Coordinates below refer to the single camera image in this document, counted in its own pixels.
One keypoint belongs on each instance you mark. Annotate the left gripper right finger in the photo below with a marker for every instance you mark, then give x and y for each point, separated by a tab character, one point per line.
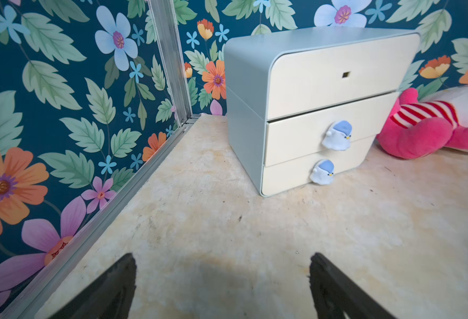
335	295

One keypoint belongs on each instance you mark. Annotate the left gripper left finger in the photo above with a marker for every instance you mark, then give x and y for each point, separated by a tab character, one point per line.
109	296

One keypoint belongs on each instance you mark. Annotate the pink striped plush toy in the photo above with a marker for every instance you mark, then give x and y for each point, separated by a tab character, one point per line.
416	129

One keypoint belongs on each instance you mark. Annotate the white mini drawer cabinet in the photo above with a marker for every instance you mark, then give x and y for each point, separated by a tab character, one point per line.
306	104

